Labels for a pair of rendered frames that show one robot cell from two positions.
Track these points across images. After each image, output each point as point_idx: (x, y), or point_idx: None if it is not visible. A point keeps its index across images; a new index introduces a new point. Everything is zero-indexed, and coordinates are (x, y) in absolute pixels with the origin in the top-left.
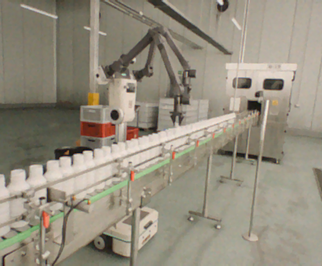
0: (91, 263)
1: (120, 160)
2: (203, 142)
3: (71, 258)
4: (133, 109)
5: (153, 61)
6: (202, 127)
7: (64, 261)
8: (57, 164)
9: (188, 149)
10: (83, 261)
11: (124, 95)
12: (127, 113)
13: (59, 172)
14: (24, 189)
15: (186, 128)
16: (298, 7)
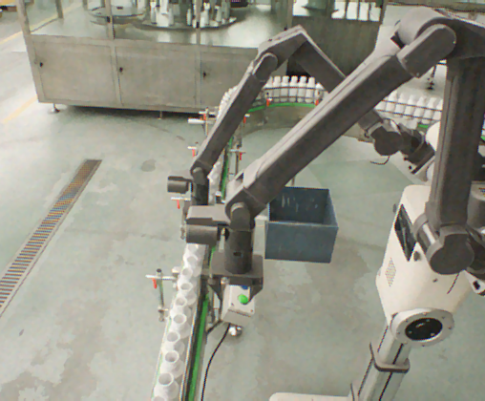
0: (315, 391)
1: None
2: (151, 398)
3: (347, 389)
4: (391, 302)
5: (432, 200)
6: (156, 385)
7: (350, 380)
8: (220, 109)
9: (176, 295)
10: (328, 390)
11: (390, 230)
12: (379, 282)
13: (219, 115)
14: (220, 107)
15: (186, 272)
16: None
